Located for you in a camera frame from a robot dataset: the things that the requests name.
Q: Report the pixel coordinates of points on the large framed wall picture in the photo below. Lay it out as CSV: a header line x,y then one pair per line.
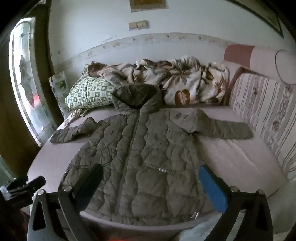
x,y
266,16

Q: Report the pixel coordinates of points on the bed with pink sheet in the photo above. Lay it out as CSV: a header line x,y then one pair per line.
x,y
231,157

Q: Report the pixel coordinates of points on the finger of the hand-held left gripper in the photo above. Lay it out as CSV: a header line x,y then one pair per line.
x,y
35,182

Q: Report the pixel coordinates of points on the green checkered pillow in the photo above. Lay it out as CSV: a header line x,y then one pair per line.
x,y
87,92

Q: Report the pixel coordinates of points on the olive quilted hooded jacket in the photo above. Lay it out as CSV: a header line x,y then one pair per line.
x,y
143,150

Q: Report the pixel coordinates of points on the wall switch plate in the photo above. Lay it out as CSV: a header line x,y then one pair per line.
x,y
138,25

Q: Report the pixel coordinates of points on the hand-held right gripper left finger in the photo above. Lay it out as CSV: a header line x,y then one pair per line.
x,y
89,183

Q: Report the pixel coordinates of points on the leaf print blanket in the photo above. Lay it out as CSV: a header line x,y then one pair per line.
x,y
180,78

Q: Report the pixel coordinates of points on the floral striped back cushion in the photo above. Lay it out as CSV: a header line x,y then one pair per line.
x,y
266,104

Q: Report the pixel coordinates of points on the beige cloth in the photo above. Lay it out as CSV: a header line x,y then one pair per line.
x,y
75,115

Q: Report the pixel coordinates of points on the white floral bag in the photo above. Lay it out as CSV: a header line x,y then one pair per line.
x,y
59,83

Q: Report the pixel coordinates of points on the pink and brown cushion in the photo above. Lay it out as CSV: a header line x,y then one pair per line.
x,y
238,54

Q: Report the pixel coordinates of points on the small wall picture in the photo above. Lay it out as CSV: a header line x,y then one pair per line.
x,y
148,4

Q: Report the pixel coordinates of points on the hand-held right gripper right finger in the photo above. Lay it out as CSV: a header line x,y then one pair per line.
x,y
214,187

